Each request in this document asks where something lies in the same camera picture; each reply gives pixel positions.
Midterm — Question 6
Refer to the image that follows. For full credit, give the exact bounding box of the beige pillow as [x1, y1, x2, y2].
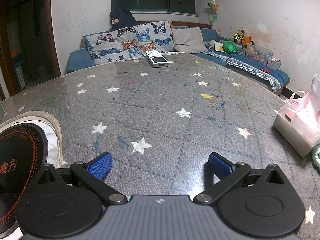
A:
[172, 27, 208, 54]

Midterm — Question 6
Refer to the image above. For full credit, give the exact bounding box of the brown teddy bear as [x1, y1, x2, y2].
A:
[231, 29, 247, 43]

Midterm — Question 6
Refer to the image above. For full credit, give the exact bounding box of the white gift bag pink tissue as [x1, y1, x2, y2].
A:
[273, 74, 320, 158]

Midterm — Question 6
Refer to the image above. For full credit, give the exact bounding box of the white remote control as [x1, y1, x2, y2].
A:
[145, 50, 169, 69]

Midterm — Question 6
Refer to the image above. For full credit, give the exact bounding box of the clear plastic storage box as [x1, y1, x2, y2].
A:
[246, 42, 272, 62]

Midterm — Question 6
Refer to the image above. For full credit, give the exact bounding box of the wooden door frame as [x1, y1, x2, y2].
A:
[0, 0, 62, 98]

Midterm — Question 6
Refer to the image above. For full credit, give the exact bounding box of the round black induction cooktop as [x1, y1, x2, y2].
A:
[0, 122, 49, 233]

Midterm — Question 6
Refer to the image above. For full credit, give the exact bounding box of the blue sofa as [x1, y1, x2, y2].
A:
[67, 26, 292, 93]

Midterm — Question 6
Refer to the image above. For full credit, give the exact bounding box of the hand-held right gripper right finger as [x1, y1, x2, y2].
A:
[194, 152, 285, 205]

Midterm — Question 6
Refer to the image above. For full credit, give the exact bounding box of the small clear container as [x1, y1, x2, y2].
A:
[267, 57, 282, 70]

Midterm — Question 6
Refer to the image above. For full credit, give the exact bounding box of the green plastic bowl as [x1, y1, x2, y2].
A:
[223, 40, 238, 54]

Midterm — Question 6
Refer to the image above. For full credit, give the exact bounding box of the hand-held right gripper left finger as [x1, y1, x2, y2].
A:
[36, 152, 128, 205]

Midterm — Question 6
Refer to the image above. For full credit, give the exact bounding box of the paper pinwheel flower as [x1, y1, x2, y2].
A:
[206, 0, 220, 26]

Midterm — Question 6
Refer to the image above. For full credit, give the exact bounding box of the black backpack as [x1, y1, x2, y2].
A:
[110, 7, 138, 30]

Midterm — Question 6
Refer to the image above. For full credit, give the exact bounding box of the large butterfly print cushion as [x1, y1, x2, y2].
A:
[84, 26, 138, 61]

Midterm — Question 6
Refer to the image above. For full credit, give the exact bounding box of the small butterfly print cushion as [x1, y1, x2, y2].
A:
[135, 21, 174, 56]

